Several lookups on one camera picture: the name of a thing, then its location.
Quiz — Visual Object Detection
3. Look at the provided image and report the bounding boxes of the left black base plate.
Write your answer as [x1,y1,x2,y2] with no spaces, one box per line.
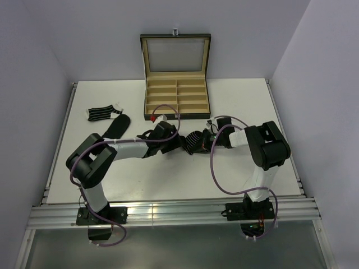
[76,207,127,226]

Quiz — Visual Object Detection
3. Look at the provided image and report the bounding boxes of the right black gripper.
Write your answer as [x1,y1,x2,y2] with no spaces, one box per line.
[191,128,224,154]

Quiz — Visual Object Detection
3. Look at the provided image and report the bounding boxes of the aluminium rail frame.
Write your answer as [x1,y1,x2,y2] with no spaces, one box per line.
[26,80,322,229]

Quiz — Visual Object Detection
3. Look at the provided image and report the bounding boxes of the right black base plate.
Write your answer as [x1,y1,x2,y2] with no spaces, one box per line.
[221,198,275,221]

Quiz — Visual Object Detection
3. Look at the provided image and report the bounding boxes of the plain black sock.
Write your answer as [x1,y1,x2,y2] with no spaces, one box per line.
[102,114,131,139]

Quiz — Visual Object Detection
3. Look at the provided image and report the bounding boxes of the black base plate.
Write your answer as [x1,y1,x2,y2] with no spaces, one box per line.
[221,198,275,221]
[76,207,127,226]

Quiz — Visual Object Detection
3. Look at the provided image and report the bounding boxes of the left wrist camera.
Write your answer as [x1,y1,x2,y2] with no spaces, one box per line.
[151,114,175,133]

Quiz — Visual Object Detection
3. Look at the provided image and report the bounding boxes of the striped sock with white toe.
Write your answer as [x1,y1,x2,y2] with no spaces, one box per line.
[85,103,123,122]

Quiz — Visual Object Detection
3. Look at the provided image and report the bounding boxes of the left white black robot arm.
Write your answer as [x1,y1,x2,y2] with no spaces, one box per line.
[66,125,183,224]

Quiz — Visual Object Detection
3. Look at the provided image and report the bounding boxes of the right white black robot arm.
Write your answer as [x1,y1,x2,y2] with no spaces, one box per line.
[210,121,291,219]

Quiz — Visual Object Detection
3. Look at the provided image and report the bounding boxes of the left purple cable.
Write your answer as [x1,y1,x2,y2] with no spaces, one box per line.
[69,104,182,248]

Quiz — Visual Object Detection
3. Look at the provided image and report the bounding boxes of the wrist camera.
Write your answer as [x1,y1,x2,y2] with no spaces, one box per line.
[151,114,175,133]
[206,117,232,133]

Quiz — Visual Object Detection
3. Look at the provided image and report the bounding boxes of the black compartment box beige lining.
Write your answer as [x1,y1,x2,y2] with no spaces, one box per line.
[140,34,211,120]

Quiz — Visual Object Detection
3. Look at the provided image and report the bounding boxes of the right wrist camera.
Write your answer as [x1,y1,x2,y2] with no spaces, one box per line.
[206,117,232,133]

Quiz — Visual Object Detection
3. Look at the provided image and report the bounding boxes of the black sock thin white stripes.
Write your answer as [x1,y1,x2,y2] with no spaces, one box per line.
[184,131,210,155]

